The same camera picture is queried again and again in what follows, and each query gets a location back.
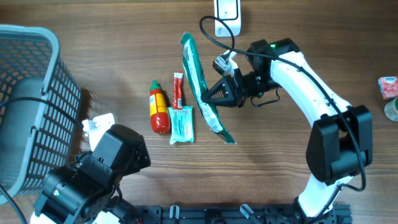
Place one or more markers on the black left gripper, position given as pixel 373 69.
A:
pixel 144 160

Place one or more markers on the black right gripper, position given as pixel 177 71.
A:
pixel 234 88

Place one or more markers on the red sauce bottle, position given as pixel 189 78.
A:
pixel 159 117

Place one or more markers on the red stick sachet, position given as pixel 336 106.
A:
pixel 178 83

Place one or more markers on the teal wet wipes pack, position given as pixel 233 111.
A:
pixel 181 124

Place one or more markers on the green 3M gloves package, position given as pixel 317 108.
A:
pixel 196 79

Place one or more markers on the red small carton box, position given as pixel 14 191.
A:
pixel 388 87

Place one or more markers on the green lid jar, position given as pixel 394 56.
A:
pixel 391 111

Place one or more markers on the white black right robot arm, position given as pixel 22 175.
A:
pixel 341 140

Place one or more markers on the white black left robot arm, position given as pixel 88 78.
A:
pixel 77 192

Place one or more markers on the white barcode scanner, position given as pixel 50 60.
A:
pixel 229 11

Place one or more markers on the grey plastic basket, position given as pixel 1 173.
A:
pixel 40 104

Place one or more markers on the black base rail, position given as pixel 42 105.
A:
pixel 269 214

